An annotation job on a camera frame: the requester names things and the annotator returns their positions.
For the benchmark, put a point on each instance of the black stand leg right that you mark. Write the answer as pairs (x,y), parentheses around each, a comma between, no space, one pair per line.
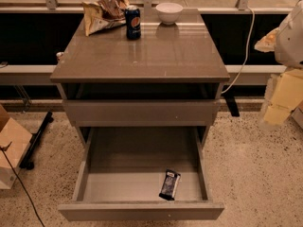
(231,103)

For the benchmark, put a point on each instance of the cardboard box left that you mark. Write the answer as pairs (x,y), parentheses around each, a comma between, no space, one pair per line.
(14,138)

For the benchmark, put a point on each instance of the cardboard box right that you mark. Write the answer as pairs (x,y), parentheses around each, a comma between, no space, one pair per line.
(297,115)

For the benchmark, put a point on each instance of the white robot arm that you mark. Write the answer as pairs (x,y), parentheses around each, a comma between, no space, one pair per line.
(289,39)

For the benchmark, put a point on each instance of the crumpled chip bag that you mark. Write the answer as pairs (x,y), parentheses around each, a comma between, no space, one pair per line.
(103,14)

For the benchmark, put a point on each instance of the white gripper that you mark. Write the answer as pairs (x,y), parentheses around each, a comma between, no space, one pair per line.
(290,43)

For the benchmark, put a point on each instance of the black stand leg left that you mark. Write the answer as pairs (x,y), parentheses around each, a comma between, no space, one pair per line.
(34,142)

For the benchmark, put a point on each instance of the cardboard box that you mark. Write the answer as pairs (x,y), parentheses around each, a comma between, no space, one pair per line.
(14,138)
(297,115)

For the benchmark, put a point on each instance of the blueberry rxbar dark wrapper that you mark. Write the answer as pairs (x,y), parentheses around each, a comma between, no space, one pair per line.
(169,186)

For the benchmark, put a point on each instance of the blue pepsi can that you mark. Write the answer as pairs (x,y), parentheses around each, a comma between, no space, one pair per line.
(132,16)

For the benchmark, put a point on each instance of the grey drawer cabinet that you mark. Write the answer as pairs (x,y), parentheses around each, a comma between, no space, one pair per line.
(172,76)

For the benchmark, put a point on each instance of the black stand leg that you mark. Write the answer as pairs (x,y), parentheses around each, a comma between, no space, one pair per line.
(231,103)
(34,142)

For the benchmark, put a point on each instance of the white bowl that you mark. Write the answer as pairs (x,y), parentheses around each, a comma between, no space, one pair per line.
(168,13)

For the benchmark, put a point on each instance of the open middle drawer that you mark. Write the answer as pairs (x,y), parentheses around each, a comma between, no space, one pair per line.
(123,170)

